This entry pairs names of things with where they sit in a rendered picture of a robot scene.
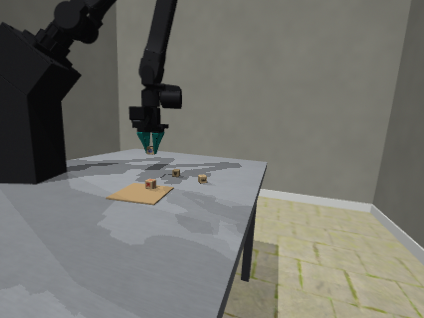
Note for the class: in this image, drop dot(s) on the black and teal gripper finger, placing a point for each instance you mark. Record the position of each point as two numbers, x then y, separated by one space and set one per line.
144 136
157 137

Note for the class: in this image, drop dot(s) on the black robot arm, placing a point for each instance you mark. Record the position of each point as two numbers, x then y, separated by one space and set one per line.
72 17

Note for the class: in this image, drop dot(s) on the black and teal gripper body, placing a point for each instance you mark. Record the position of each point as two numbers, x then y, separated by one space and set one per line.
150 128

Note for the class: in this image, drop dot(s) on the tan flat mat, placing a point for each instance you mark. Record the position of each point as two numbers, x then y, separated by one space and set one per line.
137 193

